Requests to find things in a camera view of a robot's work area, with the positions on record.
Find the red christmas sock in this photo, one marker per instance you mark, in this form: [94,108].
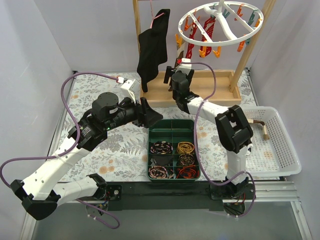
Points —
[209,25]
[193,30]

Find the white round clip hanger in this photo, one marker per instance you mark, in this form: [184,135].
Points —
[215,9]

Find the black orange rolled tie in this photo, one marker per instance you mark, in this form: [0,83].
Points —
[187,172]

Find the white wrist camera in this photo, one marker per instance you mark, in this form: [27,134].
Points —
[130,89]
[184,65]

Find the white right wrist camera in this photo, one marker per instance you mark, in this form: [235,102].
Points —
[184,65]

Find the black gold paisley rolled tie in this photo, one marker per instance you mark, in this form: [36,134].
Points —
[185,160]

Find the green divided organizer box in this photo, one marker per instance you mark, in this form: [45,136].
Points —
[172,131]

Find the brown beige striped sock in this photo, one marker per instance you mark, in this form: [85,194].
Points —
[264,127]

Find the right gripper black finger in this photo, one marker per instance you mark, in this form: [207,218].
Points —
[168,74]
[190,76]

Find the white plastic basket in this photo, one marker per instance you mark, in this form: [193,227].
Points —
[275,157]

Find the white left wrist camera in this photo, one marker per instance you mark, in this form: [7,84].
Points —
[130,89]

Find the yellow rolled tie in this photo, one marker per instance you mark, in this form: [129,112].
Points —
[185,147]

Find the aluminium frame rail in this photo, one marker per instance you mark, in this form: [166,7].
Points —
[272,217]

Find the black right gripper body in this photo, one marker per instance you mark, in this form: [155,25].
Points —
[172,76]

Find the orange clothes clip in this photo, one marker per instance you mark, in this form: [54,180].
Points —
[204,51]

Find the teal clothes clip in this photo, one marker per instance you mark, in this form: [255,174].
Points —
[250,22]

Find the black white patterned rolled tie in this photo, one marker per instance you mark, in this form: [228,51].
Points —
[161,148]

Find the wooden tray base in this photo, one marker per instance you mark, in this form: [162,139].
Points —
[202,84]

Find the black hanging garment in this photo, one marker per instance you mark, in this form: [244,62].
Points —
[153,48]

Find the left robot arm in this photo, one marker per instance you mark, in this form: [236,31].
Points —
[42,192]

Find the left wooden rack post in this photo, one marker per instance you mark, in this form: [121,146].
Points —
[136,12]

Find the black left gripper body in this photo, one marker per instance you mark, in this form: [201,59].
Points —
[141,114]

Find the wooden rack post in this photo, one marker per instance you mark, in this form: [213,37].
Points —
[266,10]
[136,12]

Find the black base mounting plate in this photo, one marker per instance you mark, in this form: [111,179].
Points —
[171,196]

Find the yellow-orange clothes clip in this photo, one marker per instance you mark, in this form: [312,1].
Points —
[217,52]

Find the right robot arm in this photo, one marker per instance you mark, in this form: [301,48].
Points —
[234,130]

